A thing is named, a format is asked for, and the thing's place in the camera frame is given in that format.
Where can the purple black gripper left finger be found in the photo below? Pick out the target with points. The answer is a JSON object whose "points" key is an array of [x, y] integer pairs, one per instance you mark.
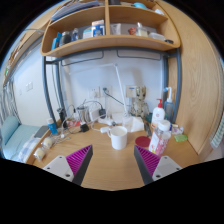
{"points": [[78, 162]]}

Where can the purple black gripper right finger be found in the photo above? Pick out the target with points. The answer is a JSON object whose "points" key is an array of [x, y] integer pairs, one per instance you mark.
{"points": [[147, 163]]}

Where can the red round coaster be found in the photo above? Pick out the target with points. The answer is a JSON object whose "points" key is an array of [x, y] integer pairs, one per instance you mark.
{"points": [[143, 141]]}

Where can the clear bottle white cap pink label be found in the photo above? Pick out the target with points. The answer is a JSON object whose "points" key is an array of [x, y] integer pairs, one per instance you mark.
{"points": [[160, 137]]}

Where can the black power adapter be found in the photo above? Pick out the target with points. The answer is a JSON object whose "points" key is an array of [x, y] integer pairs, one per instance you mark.
{"points": [[84, 128]]}

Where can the small white round jar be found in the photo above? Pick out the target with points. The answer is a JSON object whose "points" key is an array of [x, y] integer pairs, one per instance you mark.
{"points": [[39, 154], [47, 142]]}

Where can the white tissue pack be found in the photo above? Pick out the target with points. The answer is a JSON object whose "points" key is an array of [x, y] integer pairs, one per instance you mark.
{"points": [[133, 124]]}

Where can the white ceramic mug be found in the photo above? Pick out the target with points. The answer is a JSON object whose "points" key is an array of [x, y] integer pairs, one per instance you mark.
{"points": [[118, 136]]}

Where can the green sponge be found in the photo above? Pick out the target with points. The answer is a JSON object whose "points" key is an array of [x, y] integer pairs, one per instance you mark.
{"points": [[181, 137]]}

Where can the blue white tube bottle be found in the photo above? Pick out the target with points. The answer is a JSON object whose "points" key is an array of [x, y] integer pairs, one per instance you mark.
{"points": [[52, 126]]}

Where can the dark tablet on desk edge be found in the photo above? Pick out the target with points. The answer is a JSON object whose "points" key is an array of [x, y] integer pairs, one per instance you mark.
{"points": [[41, 132]]}

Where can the white pump bottle red top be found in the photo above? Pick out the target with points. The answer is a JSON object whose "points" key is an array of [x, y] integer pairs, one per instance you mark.
{"points": [[158, 114]]}

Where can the white desk lamp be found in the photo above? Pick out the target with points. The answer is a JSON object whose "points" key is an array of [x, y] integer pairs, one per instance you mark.
{"points": [[99, 86]]}

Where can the groot figurine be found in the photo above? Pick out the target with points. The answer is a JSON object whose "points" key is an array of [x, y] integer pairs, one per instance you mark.
{"points": [[140, 107]]}

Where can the clear spray bottle white nozzle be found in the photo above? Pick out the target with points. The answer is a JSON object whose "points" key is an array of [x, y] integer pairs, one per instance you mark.
{"points": [[168, 104]]}

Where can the blue box on shelf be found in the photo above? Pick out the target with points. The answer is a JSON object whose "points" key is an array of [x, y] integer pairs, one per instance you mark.
{"points": [[98, 28]]}

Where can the wooden wall shelf unit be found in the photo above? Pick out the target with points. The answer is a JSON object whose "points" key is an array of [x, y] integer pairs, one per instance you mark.
{"points": [[154, 16]]}

